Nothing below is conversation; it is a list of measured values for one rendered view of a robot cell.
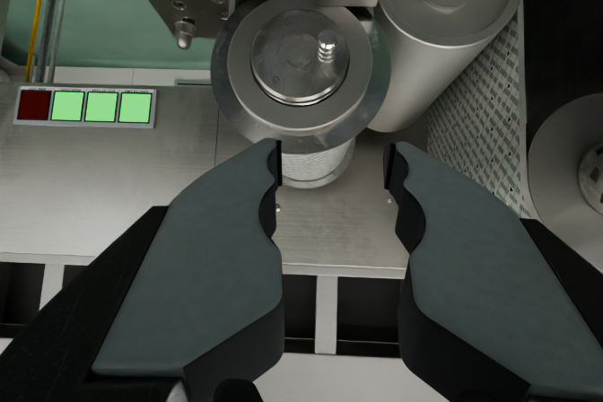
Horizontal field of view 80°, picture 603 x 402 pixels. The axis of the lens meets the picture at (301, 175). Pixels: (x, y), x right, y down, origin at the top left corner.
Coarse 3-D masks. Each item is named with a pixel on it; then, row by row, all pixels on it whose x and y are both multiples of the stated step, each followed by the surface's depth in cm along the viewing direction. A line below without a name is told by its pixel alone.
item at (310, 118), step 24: (288, 0) 29; (312, 0) 29; (240, 24) 29; (336, 24) 29; (360, 24) 29; (240, 48) 29; (360, 48) 29; (240, 72) 29; (360, 72) 28; (240, 96) 28; (264, 96) 28; (336, 96) 28; (360, 96) 28; (264, 120) 28; (288, 120) 28; (312, 120) 28; (336, 120) 28
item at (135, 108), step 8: (128, 96) 63; (136, 96) 63; (144, 96) 63; (128, 104) 63; (136, 104) 63; (144, 104) 63; (120, 112) 63; (128, 112) 63; (136, 112) 63; (144, 112) 63; (120, 120) 63; (128, 120) 63; (136, 120) 63; (144, 120) 63
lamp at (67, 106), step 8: (56, 96) 64; (64, 96) 64; (72, 96) 64; (80, 96) 64; (56, 104) 63; (64, 104) 63; (72, 104) 63; (80, 104) 63; (56, 112) 63; (64, 112) 63; (72, 112) 63; (80, 112) 63
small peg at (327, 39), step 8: (320, 32) 25; (328, 32) 25; (320, 40) 25; (328, 40) 25; (336, 40) 25; (320, 48) 25; (328, 48) 25; (320, 56) 26; (328, 56) 26; (328, 64) 27
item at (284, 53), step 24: (264, 24) 28; (288, 24) 28; (312, 24) 28; (264, 48) 28; (288, 48) 28; (312, 48) 28; (336, 48) 28; (264, 72) 27; (288, 72) 27; (312, 72) 27; (336, 72) 27; (288, 96) 27; (312, 96) 27
